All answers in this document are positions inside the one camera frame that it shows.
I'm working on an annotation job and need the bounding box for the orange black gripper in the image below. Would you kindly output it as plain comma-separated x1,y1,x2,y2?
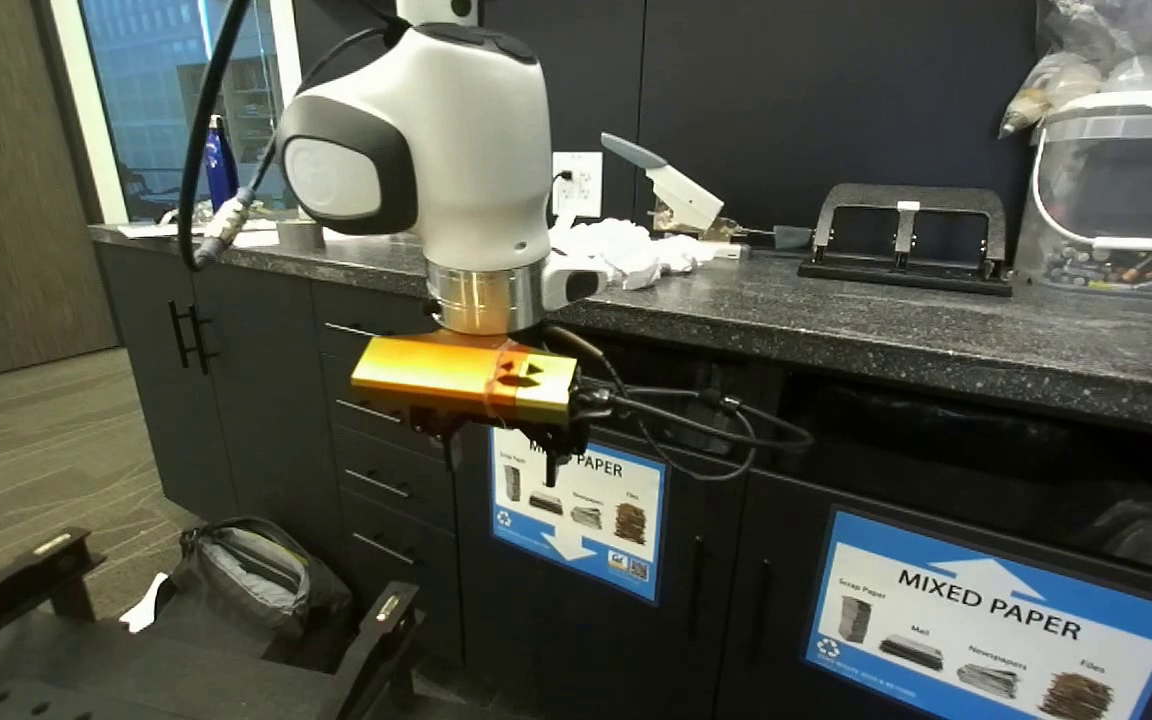
347,331,589,456

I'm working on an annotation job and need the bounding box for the white paper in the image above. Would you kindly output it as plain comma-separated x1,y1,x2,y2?
119,571,170,638
543,220,744,290

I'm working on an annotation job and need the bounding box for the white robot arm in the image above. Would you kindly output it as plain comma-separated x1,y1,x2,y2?
277,21,589,459

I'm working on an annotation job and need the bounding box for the left mixed paper sign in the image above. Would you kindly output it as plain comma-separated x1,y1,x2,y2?
488,427,670,604

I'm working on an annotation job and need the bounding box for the mixed paper sign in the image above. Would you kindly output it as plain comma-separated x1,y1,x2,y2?
805,514,1152,720
488,427,670,604

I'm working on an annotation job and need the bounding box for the grey black backpack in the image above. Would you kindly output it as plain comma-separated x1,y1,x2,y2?
155,517,356,673

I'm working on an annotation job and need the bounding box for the blue water bottle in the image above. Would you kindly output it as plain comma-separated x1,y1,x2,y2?
205,111,241,210

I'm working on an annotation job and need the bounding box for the white paper on floor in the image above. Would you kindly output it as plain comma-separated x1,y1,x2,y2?
119,571,170,638

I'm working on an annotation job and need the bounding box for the black hole punch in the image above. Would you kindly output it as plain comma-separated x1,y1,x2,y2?
799,184,1011,295

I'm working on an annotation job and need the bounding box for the right mixed paper sign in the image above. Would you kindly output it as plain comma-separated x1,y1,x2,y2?
805,514,1152,720

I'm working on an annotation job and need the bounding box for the clear plastic storage bin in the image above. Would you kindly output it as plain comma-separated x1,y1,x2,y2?
1017,87,1152,295

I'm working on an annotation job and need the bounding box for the plastic bag on bin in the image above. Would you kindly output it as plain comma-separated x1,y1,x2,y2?
996,0,1152,136

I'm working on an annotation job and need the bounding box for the white double wall outlet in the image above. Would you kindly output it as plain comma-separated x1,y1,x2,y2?
553,153,604,220

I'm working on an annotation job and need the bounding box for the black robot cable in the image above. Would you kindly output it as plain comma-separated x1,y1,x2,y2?
541,315,817,490

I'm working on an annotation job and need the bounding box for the black cart frame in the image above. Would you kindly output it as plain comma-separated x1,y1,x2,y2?
0,530,421,720

